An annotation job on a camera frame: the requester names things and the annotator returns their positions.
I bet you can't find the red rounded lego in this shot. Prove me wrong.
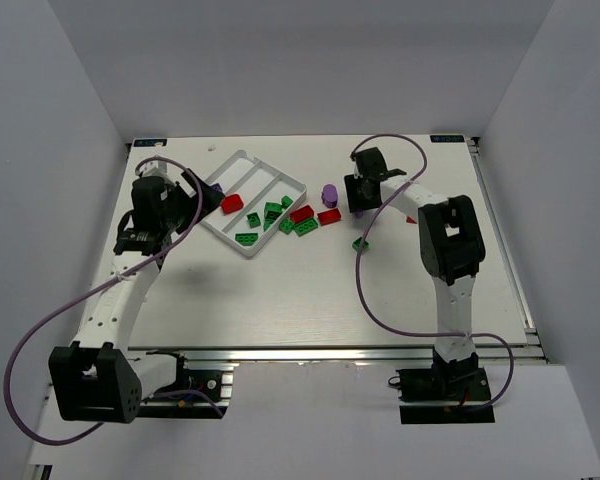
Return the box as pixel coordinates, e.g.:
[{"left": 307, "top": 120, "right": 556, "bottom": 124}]
[{"left": 220, "top": 194, "right": 244, "bottom": 215}]

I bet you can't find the purple rounded lego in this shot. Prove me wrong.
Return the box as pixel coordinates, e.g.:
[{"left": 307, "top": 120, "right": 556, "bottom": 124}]
[{"left": 321, "top": 184, "right": 339, "bottom": 209}]

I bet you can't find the green lego square brick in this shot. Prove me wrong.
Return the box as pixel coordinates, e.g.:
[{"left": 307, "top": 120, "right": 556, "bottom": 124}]
[{"left": 246, "top": 212, "right": 261, "bottom": 228}]

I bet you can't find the green L-shaped lego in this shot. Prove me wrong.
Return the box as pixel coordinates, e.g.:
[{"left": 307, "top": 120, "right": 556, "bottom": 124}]
[{"left": 234, "top": 232, "right": 259, "bottom": 247}]

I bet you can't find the green rounded lego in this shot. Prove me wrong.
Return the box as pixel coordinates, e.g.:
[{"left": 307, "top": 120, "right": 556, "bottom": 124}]
[{"left": 264, "top": 202, "right": 282, "bottom": 214}]

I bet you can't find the green lego two-by-two brick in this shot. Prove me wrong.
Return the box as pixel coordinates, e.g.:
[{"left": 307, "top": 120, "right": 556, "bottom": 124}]
[{"left": 265, "top": 210, "right": 281, "bottom": 222}]

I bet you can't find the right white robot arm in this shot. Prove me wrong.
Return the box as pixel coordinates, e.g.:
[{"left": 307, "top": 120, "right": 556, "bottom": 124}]
[{"left": 344, "top": 147, "right": 486, "bottom": 397}]

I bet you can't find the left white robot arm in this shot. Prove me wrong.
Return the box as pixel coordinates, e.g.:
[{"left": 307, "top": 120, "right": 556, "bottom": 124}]
[{"left": 48, "top": 168, "right": 223, "bottom": 423}]

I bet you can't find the red lego brick right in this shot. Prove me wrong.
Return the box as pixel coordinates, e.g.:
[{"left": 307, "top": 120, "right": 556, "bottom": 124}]
[{"left": 317, "top": 208, "right": 342, "bottom": 226}]

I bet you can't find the red lego brick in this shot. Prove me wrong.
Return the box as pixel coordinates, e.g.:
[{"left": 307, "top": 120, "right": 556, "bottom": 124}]
[
  {"left": 289, "top": 205, "right": 314, "bottom": 224},
  {"left": 317, "top": 208, "right": 342, "bottom": 226}
]

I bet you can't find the red lego brick upper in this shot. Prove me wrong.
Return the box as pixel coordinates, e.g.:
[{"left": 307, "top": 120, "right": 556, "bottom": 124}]
[{"left": 289, "top": 205, "right": 314, "bottom": 224}]

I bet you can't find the white divided tray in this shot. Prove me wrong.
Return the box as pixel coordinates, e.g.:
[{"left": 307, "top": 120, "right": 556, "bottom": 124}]
[{"left": 202, "top": 150, "right": 307, "bottom": 258}]

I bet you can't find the left blue label sticker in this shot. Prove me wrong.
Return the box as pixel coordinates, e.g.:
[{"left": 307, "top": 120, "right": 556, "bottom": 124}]
[{"left": 132, "top": 138, "right": 167, "bottom": 148}]

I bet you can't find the blue label sticker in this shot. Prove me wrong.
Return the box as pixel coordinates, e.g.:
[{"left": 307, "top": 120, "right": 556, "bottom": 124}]
[
  {"left": 132, "top": 138, "right": 167, "bottom": 148},
  {"left": 429, "top": 134, "right": 465, "bottom": 143}
]

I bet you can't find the green long lego brick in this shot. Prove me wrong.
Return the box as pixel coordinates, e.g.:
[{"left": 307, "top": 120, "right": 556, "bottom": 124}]
[{"left": 294, "top": 218, "right": 319, "bottom": 237}]

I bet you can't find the small green lego in tray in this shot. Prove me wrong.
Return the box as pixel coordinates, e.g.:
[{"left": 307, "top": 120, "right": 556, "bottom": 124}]
[{"left": 280, "top": 196, "right": 293, "bottom": 209}]

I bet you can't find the green lego brick by tray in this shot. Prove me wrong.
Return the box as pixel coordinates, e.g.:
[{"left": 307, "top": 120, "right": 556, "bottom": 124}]
[{"left": 279, "top": 218, "right": 295, "bottom": 235}]

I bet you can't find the right blue label sticker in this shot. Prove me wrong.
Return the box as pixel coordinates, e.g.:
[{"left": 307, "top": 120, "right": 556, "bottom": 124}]
[{"left": 429, "top": 134, "right": 465, "bottom": 143}]

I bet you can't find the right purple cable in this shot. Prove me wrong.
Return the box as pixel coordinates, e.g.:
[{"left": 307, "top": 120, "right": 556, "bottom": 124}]
[{"left": 350, "top": 133, "right": 515, "bottom": 412}]

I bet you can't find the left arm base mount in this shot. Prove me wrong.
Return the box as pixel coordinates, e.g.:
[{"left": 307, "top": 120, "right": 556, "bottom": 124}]
[{"left": 130, "top": 350, "right": 234, "bottom": 420}]

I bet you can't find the aluminium table frame rail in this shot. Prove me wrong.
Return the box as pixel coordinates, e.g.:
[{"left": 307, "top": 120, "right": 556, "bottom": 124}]
[{"left": 126, "top": 342, "right": 546, "bottom": 362}]

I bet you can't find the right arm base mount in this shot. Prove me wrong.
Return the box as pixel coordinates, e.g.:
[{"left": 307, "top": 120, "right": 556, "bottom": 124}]
[{"left": 387, "top": 368, "right": 495, "bottom": 425}]

